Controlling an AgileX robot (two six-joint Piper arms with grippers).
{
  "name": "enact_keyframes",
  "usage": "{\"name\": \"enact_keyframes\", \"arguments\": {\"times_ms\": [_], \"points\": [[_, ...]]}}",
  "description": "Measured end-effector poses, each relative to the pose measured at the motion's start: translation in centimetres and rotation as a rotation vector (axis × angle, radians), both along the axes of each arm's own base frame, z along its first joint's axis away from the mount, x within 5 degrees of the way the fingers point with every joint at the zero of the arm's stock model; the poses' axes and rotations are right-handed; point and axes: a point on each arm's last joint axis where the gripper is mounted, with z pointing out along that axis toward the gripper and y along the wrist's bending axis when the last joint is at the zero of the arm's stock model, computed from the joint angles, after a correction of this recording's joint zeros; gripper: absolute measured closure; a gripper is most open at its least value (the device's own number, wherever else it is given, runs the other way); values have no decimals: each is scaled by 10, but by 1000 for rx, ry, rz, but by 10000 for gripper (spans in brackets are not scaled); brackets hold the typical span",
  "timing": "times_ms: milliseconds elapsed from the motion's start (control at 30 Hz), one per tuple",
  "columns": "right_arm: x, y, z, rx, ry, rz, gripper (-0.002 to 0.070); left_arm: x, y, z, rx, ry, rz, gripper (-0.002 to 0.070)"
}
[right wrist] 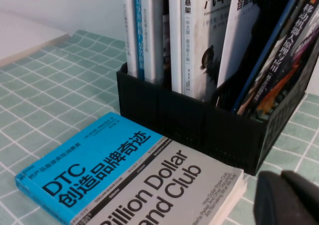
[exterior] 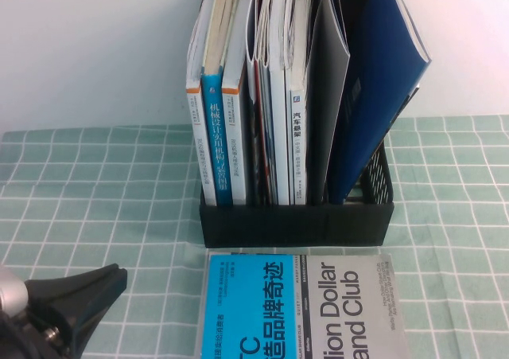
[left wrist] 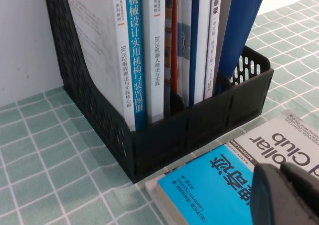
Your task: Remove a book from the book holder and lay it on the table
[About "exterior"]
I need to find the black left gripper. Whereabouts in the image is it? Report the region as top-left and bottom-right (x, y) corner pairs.
(11, 263), (129, 359)

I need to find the cyan DTC book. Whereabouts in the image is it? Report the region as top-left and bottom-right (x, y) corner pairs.
(198, 253), (402, 359)

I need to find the black plastic book holder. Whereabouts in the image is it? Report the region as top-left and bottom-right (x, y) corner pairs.
(198, 0), (395, 249)

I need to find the white book orange band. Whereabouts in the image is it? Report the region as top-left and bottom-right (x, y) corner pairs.
(185, 0), (218, 208)
(220, 0), (252, 207)

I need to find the blue spine mechanism book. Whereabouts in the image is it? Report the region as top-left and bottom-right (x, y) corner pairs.
(200, 0), (242, 208)

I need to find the white thin book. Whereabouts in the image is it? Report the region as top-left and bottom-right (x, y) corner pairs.
(268, 0), (298, 206)

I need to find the white car suspension book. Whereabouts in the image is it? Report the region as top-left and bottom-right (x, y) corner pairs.
(286, 0), (313, 207)

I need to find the grey-blue thin magazine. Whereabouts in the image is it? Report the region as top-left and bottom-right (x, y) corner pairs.
(260, 56), (280, 207)

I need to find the red-edged thin magazine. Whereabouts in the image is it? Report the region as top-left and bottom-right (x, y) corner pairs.
(253, 0), (275, 207)

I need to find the dark grey magazine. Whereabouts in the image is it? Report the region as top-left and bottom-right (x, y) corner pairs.
(305, 0), (352, 207)

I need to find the blue cover magazine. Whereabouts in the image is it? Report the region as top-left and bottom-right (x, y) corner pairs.
(328, 0), (433, 205)

